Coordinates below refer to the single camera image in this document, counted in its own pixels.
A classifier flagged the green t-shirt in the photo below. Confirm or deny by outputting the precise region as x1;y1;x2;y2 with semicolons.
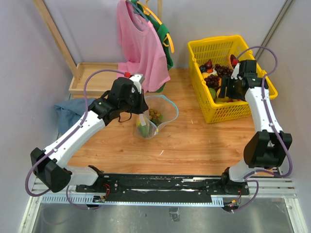
131;0;174;93

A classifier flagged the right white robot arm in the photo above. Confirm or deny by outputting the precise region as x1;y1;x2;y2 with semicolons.
219;59;293;194

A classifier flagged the yellow plastic basket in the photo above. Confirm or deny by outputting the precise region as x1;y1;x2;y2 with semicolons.
187;34;278;124

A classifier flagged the brown sweet potato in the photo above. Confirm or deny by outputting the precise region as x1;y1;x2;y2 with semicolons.
227;54;239;69

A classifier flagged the clear zip top bag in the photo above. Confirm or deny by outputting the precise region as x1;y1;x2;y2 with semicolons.
134;95;179;139

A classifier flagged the wooden tray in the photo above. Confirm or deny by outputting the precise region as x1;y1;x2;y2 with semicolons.
69;62;123;96

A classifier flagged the wooden rack frame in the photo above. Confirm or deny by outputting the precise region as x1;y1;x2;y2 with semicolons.
33;0;163;82

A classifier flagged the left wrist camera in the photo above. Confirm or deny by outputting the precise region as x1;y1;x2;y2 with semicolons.
124;72;145;94

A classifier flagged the green longan bunch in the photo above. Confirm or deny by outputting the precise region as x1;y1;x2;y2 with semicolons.
149;109;163;124

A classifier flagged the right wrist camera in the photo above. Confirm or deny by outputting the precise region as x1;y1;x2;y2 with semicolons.
231;59;240;80

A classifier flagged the dark purple grape bunch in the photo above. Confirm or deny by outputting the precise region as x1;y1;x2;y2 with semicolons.
214;64;233;77

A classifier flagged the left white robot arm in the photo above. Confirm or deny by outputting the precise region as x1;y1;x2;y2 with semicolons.
31;74;148;193

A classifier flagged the green yellow mango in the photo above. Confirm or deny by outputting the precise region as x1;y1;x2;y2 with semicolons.
136;114;149;138

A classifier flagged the green cabbage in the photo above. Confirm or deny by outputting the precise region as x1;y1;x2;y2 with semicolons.
208;87;217;100

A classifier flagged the blue cloth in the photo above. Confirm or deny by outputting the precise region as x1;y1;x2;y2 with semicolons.
54;98;86;135

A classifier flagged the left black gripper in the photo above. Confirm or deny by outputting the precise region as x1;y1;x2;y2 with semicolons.
120;88;149;115

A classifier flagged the dark red fig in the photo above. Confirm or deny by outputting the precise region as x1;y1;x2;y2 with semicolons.
204;59;213;69

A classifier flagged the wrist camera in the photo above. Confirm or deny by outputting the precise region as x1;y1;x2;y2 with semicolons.
124;72;145;94
231;59;240;80

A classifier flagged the pink t-shirt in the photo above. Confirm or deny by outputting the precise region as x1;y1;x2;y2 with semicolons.
117;0;171;92

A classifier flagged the yellow clothes hanger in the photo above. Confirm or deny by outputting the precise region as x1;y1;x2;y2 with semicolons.
137;0;175;53

